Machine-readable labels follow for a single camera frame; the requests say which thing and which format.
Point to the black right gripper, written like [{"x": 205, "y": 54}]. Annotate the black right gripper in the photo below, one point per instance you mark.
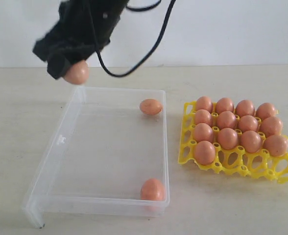
[{"x": 72, "y": 39}]

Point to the brown egg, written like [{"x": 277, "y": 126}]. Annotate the brown egg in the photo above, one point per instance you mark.
[
  {"x": 266, "y": 110},
  {"x": 203, "y": 116},
  {"x": 78, "y": 74},
  {"x": 245, "y": 107},
  {"x": 204, "y": 152},
  {"x": 224, "y": 104},
  {"x": 248, "y": 123},
  {"x": 271, "y": 126},
  {"x": 203, "y": 132},
  {"x": 276, "y": 145},
  {"x": 226, "y": 119},
  {"x": 151, "y": 107},
  {"x": 153, "y": 190},
  {"x": 227, "y": 138},
  {"x": 205, "y": 103},
  {"x": 251, "y": 141}
]

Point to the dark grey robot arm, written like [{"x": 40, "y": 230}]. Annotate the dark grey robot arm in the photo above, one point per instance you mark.
[{"x": 90, "y": 7}]

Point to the clear plastic container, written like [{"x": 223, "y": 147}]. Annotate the clear plastic container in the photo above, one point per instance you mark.
[{"x": 103, "y": 150}]

